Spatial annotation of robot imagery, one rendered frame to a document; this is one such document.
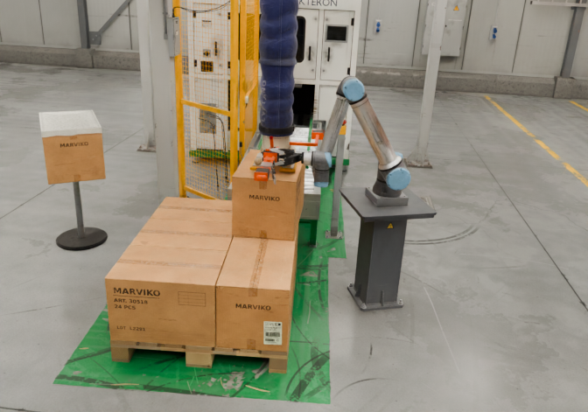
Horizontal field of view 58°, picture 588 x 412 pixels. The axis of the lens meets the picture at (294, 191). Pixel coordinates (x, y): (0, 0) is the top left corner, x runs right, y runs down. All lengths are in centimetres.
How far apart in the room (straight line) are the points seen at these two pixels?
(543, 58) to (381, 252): 1008
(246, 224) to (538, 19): 1054
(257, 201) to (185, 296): 75
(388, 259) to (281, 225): 79
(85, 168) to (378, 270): 226
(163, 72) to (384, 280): 246
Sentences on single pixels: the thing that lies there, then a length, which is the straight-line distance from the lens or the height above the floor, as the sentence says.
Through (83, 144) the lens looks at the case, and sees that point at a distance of 420.
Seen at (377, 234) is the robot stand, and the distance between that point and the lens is 354.
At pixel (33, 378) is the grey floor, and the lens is 337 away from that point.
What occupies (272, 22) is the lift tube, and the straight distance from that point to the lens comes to 326.
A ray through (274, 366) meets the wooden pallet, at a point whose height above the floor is 5.
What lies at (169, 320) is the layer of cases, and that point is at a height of 30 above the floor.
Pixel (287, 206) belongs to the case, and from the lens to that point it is 329.
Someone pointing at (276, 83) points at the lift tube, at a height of 149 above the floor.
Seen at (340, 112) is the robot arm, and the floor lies 135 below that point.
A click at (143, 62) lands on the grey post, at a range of 693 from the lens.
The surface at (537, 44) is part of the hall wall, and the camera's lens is 1316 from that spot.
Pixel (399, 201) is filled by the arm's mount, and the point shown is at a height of 78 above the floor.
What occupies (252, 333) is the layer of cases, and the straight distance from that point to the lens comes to 304.
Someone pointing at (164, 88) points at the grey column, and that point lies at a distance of 467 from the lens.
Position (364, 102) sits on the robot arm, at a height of 144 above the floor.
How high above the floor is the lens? 204
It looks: 21 degrees down
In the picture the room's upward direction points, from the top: 3 degrees clockwise
